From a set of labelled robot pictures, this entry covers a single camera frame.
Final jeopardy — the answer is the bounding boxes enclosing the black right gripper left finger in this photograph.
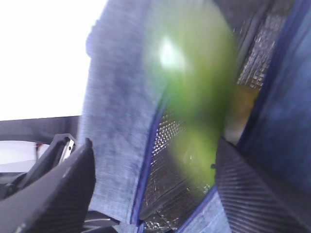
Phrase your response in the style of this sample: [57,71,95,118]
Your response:
[0,138,95,233]

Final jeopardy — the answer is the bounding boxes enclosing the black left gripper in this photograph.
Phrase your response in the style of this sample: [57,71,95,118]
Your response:
[0,133,75,194]

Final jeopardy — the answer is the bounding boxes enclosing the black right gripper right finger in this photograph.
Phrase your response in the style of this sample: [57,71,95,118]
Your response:
[215,138,311,233]

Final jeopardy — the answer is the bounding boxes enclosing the navy blue lunch bag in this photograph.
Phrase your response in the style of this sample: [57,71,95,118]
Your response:
[79,0,311,233]

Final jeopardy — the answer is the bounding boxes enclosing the yellow round bread bun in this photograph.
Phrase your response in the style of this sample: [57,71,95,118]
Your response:
[225,85,259,145]

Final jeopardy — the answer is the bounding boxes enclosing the green cucumber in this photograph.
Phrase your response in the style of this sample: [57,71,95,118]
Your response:
[143,0,238,187]

